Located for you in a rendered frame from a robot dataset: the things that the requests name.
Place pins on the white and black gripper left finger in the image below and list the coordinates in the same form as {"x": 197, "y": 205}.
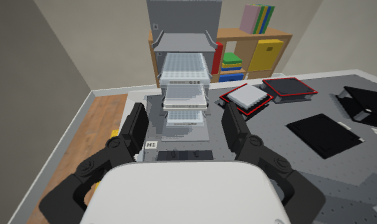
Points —
{"x": 65, "y": 203}

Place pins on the grey plate hotel rack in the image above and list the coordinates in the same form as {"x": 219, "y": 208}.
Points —
{"x": 181, "y": 27}

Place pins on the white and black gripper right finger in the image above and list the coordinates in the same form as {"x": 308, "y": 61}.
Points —
{"x": 302, "y": 200}

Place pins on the grey speckled base plate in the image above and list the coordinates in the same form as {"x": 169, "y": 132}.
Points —
{"x": 348, "y": 179}

